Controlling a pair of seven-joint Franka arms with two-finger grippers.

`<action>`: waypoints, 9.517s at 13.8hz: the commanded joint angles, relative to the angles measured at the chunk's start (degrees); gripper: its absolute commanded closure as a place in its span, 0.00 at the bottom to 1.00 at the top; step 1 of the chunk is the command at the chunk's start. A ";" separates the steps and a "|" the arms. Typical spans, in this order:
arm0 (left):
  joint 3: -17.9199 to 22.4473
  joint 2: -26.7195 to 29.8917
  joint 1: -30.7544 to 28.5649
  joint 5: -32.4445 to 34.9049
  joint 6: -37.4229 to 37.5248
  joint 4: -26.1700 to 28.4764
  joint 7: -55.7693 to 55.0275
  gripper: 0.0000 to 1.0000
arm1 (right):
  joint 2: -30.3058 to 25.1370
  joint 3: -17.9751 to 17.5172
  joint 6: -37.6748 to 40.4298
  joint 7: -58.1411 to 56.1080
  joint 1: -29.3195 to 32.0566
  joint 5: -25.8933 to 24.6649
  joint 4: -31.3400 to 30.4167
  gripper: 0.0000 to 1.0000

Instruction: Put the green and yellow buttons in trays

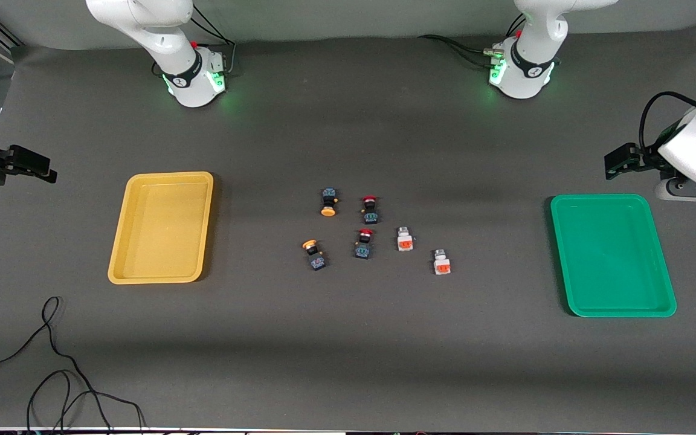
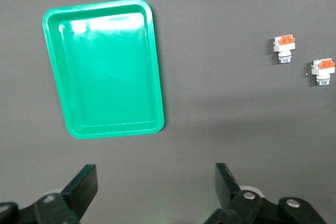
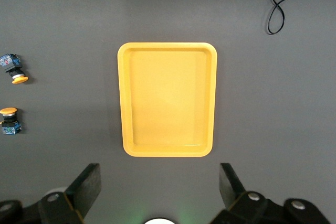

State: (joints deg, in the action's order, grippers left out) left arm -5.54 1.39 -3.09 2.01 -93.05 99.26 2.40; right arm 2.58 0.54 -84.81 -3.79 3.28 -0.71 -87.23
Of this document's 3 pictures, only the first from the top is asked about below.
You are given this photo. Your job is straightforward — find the green plastic tray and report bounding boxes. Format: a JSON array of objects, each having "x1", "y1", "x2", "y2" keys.
[{"x1": 550, "y1": 194, "x2": 677, "y2": 318}]

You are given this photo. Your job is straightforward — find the yellow plastic tray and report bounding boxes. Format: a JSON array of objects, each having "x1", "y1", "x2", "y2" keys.
[{"x1": 108, "y1": 172, "x2": 214, "y2": 285}]

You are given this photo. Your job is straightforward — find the dark grey table mat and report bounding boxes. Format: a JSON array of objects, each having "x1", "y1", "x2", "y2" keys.
[{"x1": 0, "y1": 27, "x2": 696, "y2": 431}]

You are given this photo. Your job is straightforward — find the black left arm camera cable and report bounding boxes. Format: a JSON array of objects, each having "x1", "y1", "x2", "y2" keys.
[{"x1": 639, "y1": 91, "x2": 696, "y2": 158}]

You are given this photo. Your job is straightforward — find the thin black loose cable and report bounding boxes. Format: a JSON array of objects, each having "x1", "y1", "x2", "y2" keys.
[{"x1": 0, "y1": 296, "x2": 146, "y2": 433}]

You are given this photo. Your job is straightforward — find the black left arm base cables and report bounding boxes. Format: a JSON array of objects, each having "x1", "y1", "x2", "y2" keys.
[{"x1": 417, "y1": 12, "x2": 527, "y2": 68}]

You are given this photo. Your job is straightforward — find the black arm base cables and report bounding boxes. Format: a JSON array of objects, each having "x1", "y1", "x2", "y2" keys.
[
  {"x1": 417, "y1": 12, "x2": 527, "y2": 68},
  {"x1": 191, "y1": 6, "x2": 237, "y2": 76}
]

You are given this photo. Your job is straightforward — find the black right arm base cables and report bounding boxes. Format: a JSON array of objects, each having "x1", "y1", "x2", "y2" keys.
[{"x1": 191, "y1": 6, "x2": 237, "y2": 76}]

